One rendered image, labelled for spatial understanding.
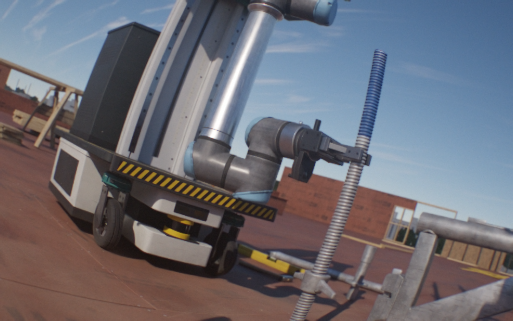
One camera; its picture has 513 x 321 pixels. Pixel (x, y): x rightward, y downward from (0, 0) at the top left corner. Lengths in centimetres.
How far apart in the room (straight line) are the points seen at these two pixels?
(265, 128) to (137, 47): 83
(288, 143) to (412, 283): 52
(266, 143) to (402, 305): 60
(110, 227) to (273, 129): 59
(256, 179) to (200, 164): 14
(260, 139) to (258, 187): 12
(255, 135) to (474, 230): 70
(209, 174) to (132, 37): 83
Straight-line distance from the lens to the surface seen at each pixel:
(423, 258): 98
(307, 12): 143
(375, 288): 255
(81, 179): 162
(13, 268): 99
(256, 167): 125
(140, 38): 193
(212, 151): 128
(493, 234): 94
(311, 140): 114
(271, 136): 124
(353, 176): 111
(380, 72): 116
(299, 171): 118
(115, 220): 149
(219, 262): 178
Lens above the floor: 35
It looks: 4 degrees up
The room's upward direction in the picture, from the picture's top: 18 degrees clockwise
